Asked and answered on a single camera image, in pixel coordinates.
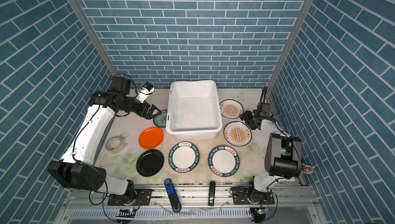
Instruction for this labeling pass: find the orange sunburst plate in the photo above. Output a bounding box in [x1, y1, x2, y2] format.
[223, 121, 252, 147]
[220, 99, 244, 119]

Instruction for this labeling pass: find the green rimmed white plate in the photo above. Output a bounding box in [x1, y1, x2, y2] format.
[168, 141, 200, 173]
[208, 145, 240, 178]

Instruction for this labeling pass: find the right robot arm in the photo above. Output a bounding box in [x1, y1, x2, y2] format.
[240, 110, 301, 193]

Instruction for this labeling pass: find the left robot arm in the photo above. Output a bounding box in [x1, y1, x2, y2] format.
[47, 74, 161, 204]

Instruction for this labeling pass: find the white plastic bin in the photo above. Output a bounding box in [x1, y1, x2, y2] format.
[166, 80, 223, 141]

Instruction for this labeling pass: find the green blue floral plate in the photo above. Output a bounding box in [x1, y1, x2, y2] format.
[153, 110, 167, 128]

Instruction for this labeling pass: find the orange plastic plate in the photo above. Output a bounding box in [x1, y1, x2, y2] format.
[138, 127, 164, 150]

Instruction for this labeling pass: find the black plate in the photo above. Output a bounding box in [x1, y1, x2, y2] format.
[136, 149, 164, 177]

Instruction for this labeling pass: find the pink pen cup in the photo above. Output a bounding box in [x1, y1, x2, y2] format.
[300, 163, 315, 174]

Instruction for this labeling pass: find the black handheld device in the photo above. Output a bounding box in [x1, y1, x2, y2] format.
[208, 181, 216, 207]

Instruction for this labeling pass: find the blue handheld tool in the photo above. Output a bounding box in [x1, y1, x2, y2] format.
[164, 178, 182, 213]

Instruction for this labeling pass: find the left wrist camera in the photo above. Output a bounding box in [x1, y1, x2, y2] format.
[136, 82, 155, 103]

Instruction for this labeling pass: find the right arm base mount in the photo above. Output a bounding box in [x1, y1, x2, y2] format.
[229, 187, 275, 205]

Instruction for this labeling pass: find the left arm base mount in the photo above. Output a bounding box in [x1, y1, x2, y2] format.
[108, 189, 153, 206]

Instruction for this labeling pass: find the aluminium rail frame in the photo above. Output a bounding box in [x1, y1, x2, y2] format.
[55, 182, 326, 224]

